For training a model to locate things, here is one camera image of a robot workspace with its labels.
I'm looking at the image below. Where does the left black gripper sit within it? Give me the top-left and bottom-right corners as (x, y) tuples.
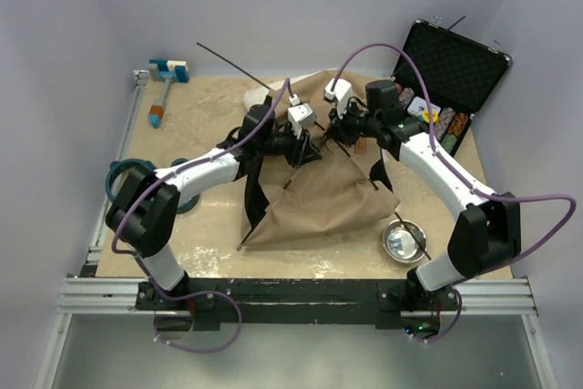
(258, 123), (322, 169)

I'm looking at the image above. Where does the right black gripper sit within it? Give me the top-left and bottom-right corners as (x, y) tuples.
(328, 97), (382, 148)

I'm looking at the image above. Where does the tan black pet tent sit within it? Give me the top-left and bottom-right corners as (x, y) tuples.
(236, 67), (402, 252)

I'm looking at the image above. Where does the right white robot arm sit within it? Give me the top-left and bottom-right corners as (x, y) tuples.
(323, 79), (521, 310)

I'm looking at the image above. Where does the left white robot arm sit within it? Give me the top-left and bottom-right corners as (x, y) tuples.
(106, 104), (322, 309)

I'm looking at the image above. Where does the steel pet bowl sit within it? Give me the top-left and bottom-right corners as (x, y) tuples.
(382, 220), (427, 264)

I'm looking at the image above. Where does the teal pet bowl holder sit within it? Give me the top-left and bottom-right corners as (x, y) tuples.
(105, 159), (200, 215)

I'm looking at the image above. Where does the white pillow cushion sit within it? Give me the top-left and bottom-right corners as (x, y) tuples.
(243, 74), (311, 109)

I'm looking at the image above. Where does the white card deck box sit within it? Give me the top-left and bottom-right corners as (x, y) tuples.
(406, 97), (441, 119)

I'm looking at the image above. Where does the yellow dealer button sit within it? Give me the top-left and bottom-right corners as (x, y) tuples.
(421, 109), (439, 124)

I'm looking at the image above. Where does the black poker chip case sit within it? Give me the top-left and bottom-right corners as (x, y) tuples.
(403, 19), (513, 155)

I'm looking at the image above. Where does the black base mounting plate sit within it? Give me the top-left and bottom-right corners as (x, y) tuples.
(136, 278), (458, 331)

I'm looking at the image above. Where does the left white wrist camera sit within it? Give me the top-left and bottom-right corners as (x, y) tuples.
(287, 103), (316, 139)

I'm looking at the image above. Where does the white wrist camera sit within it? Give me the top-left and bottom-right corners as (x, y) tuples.
(323, 79), (353, 118)
(287, 103), (316, 139)

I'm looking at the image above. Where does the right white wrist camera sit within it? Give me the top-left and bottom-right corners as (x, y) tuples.
(323, 79), (353, 118)

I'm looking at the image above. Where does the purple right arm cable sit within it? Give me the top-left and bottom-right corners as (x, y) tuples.
(330, 42), (578, 343)

